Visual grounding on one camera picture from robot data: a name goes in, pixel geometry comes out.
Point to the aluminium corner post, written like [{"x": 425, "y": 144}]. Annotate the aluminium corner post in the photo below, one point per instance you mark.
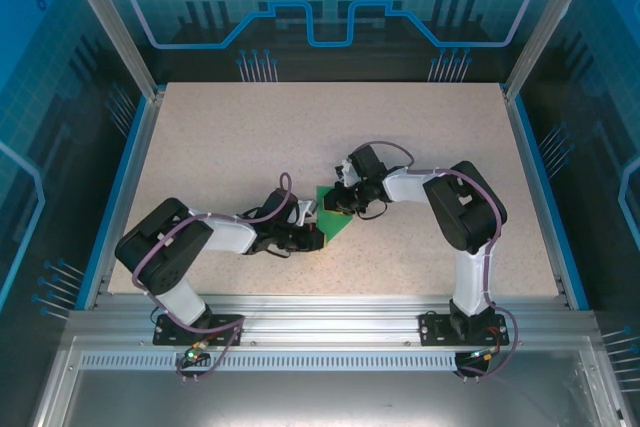
[
  {"x": 115, "y": 22},
  {"x": 545, "y": 22}
]

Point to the aluminium side frame rail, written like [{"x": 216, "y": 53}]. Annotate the aluminium side frame rail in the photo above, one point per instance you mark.
[
  {"x": 535, "y": 172},
  {"x": 142, "y": 147}
]

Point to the green paper sheet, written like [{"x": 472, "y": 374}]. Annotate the green paper sheet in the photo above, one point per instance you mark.
[{"x": 337, "y": 224}]

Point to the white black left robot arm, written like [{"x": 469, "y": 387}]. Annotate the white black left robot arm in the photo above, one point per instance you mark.
[{"x": 230, "y": 234}]

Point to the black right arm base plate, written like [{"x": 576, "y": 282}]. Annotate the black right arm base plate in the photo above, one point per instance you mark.
[{"x": 430, "y": 329}]

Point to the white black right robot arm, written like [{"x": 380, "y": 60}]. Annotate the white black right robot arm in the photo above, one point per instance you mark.
[{"x": 470, "y": 277}]

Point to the aluminium front frame rail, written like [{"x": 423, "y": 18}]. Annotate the aluminium front frame rail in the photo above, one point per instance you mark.
[{"x": 325, "y": 319}]

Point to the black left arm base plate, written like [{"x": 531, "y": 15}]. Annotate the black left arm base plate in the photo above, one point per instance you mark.
[{"x": 225, "y": 322}]

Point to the metal front panel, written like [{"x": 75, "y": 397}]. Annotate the metal front panel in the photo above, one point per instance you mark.
[{"x": 320, "y": 397}]

